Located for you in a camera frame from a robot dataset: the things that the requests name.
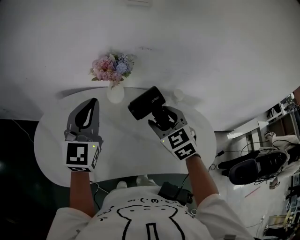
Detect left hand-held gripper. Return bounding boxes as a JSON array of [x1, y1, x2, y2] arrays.
[[62, 97, 104, 173]]

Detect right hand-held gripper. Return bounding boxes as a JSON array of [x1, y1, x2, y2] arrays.
[[148, 105, 200, 161]]

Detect black hair dryer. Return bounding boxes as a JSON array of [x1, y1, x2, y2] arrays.
[[127, 86, 178, 131]]

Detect white oval table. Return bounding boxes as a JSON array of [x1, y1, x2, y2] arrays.
[[34, 86, 216, 188]]

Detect person's right forearm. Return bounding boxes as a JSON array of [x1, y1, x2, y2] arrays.
[[185, 155, 221, 207]]

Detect person's left forearm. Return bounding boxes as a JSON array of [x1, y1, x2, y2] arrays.
[[69, 170, 96, 218]]

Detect white ceramic vase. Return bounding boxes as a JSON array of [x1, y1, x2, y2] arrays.
[[106, 82, 125, 105]]

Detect person's right leg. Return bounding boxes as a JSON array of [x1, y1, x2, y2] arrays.
[[136, 174, 156, 187]]

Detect pink and blue flower bouquet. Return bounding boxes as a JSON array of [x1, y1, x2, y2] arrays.
[[89, 53, 135, 89]]

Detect black waist pouch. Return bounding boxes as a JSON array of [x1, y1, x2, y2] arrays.
[[157, 181, 194, 207]]

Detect person's white printed t-shirt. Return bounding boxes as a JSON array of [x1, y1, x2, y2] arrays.
[[46, 180, 255, 240]]

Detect thin red rod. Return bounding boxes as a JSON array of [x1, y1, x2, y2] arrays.
[[244, 187, 263, 198]]

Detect grey and black backpack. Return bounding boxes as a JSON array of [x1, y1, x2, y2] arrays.
[[255, 151, 289, 178]]

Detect white shelf unit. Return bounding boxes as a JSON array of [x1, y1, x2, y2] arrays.
[[266, 92, 296, 123]]

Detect black floor cable with adapter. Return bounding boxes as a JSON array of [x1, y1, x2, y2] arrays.
[[209, 142, 258, 172]]

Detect thin white floor cable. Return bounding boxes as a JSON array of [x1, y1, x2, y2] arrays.
[[11, 119, 35, 143]]

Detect white wall switch plate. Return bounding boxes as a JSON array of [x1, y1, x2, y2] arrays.
[[126, 0, 150, 7]]

